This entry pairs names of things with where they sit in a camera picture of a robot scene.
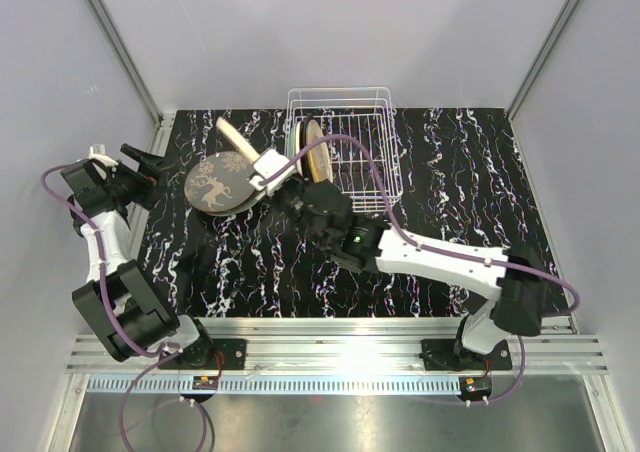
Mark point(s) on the right aluminium frame post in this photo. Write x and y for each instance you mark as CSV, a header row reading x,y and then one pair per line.
x,y
557,30

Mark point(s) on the cream pink leaf plate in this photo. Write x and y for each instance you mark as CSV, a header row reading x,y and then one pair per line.
x,y
235,138

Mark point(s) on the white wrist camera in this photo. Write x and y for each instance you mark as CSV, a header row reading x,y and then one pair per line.
x,y
98,152
271,170

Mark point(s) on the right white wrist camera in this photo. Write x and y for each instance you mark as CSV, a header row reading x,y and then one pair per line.
x,y
271,170

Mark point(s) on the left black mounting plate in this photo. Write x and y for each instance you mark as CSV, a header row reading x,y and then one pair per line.
x,y
228,353

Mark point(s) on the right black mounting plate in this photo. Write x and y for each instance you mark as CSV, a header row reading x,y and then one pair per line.
x,y
449,355

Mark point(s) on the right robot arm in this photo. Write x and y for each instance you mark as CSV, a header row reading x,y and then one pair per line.
x,y
509,281

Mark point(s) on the white wire dish rack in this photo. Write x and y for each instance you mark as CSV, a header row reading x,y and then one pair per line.
x,y
366,114

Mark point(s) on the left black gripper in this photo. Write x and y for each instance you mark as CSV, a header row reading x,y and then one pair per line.
x,y
148,183

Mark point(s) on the large teal bottom plate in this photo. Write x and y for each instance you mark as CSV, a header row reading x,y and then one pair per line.
x,y
246,205

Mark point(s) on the aluminium frame post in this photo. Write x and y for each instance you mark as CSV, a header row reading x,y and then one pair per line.
x,y
557,30
110,31

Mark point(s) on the left aluminium frame post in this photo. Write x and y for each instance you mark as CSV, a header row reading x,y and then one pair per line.
x,y
110,31

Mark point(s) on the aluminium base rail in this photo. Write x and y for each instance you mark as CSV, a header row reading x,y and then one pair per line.
x,y
315,346

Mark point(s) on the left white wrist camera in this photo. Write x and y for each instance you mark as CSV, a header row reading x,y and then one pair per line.
x,y
98,152

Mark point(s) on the black mounting plate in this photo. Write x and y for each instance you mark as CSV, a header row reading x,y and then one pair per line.
x,y
449,355
228,353

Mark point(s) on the mint green floral plate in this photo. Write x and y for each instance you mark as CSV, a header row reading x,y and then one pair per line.
x,y
292,140

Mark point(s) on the cream yellow leaf plate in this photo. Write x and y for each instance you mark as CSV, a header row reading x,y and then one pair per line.
x,y
319,156

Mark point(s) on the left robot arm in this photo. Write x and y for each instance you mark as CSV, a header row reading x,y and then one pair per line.
x,y
118,301

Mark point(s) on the brown rimmed plate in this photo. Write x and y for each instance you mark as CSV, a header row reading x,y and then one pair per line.
x,y
220,183

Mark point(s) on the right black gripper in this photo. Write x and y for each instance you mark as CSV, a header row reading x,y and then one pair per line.
x,y
305,182

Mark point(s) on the white slotted cable duct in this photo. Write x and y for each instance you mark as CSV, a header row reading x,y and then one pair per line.
x,y
278,385

